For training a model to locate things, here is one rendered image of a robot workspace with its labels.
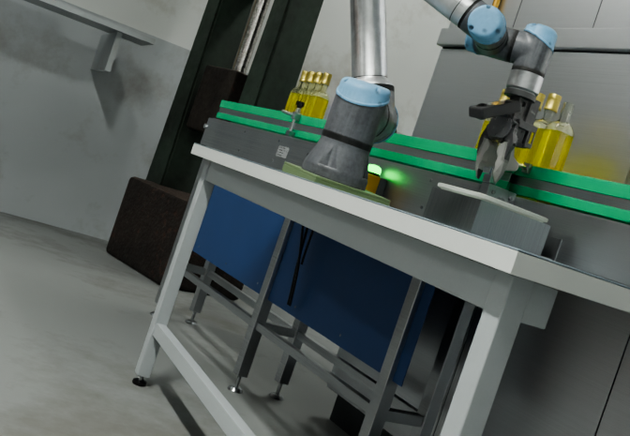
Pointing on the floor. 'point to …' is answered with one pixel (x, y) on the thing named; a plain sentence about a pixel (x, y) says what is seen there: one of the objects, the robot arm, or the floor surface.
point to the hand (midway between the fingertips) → (486, 173)
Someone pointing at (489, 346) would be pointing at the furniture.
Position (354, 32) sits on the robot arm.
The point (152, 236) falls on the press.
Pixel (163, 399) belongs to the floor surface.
